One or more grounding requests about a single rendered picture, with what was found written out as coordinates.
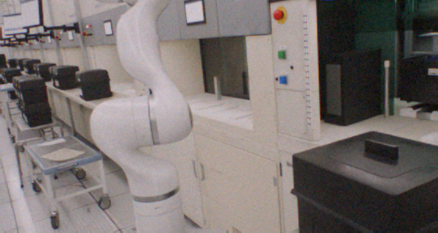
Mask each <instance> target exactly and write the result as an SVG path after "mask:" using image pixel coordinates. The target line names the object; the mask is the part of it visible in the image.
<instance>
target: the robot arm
mask: <svg viewBox="0 0 438 233"><path fill-rule="evenodd" d="M96 1H97V2H102V3H109V4H111V3H123V2H126V4H127V10H128V11H127V12H126V13H125V14H124V15H123V16H122V17H121V18H120V20H119V21H118V24H117V52H118V56H119V58H120V62H121V64H122V66H123V67H124V69H125V70H126V71H127V72H128V73H129V74H130V75H131V77H133V78H134V79H135V80H137V81H139V82H141V83H142V94H141V95H140V96H136V97H130V98H123V99H113V100H109V101H106V102H103V103H101V104H100V105H98V106H96V107H95V108H94V109H93V111H92V114H91V116H90V120H89V123H88V125H89V129H90V135H91V137H92V139H93V141H94V143H95V144H96V145H97V146H98V148H99V149H101V150H102V151H103V152H104V153H105V154H106V155H107V156H109V157H110V159H112V160H113V161H114V162H115V163H117V164H118V165H119V166H120V167H121V168H122V169H123V170H124V172H125V174H126V175H127V179H128V182H129V186H130V190H131V202H132V207H133V213H134V217H135V226H136V231H137V233H186V230H185V219H184V213H183V208H182V201H181V190H180V185H179V179H178V171H177V169H176V166H175V165H174V164H173V163H172V162H171V161H168V160H164V159H161V158H157V157H155V156H151V155H149V154H146V153H144V152H143V151H142V150H140V149H139V148H144V147H150V146H155V145H167V144H172V143H175V142H179V141H182V140H183V139H185V138H187V137H188V136H189V135H190V133H191V131H192V128H193V115H192V110H191V107H190V105H189V104H188V102H187V100H186V99H185V97H184V96H183V94H182V93H181V92H180V90H179V89H178V88H177V86H175V85H174V83H173V81H172V80H171V78H170V77H169V75H168V74H167V71H166V70H165V69H164V66H163V64H162V59H161V53H160V43H159V37H158V34H156V21H157V20H158V18H159V17H160V15H161V13H162V12H163V11H164V10H165V9H166V8H167V6H168V5H169V3H170V2H171V0H96Z"/></svg>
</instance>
